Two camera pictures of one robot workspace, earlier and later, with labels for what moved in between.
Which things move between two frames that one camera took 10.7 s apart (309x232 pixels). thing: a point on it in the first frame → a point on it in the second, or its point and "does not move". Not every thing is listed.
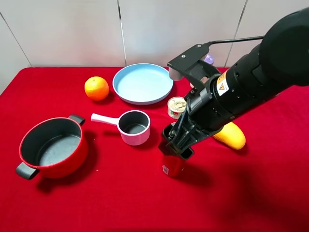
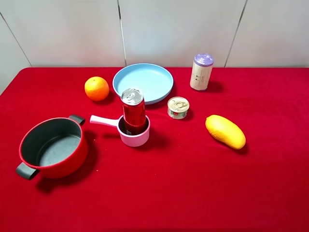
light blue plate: x=142 y=83 does not move
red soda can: x=172 y=164 → x=134 y=111
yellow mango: x=231 y=135 does not move
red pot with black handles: x=56 y=148 does not move
